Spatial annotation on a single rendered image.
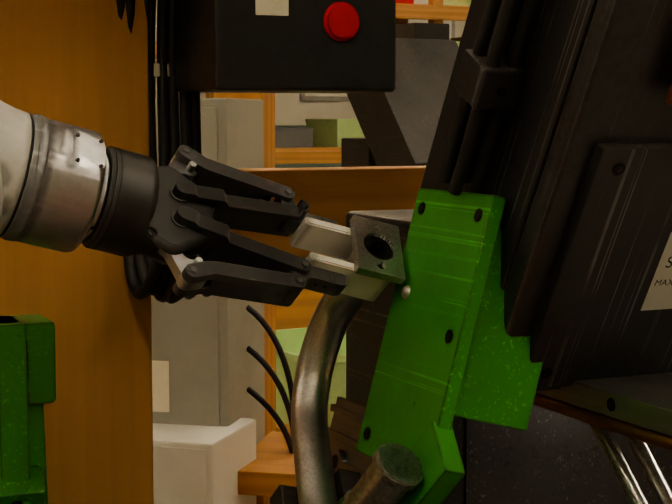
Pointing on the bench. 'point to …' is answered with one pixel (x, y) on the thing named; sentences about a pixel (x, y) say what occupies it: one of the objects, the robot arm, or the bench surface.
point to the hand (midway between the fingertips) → (340, 259)
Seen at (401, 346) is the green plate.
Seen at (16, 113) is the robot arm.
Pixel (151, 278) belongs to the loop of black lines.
